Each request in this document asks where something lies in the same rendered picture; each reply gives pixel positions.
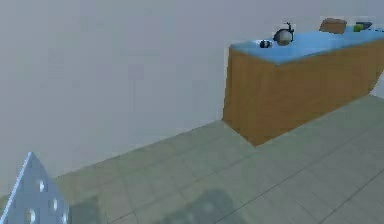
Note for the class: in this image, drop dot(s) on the small black round object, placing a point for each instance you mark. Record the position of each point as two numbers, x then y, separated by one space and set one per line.
265 43

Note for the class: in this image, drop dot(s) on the wooden counter with blue top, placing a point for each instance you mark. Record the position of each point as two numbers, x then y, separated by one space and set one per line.
293 90

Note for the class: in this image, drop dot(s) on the grey round kettle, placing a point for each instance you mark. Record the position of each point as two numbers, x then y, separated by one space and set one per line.
283 36

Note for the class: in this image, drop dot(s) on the pale blue perforated bin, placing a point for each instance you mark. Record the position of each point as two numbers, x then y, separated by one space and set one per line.
33 196

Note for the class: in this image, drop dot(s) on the green round object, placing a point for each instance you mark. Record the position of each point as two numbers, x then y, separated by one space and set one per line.
357 28

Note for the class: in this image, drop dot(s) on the dark blue flat object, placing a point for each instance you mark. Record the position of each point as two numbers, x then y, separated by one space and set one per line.
365 25

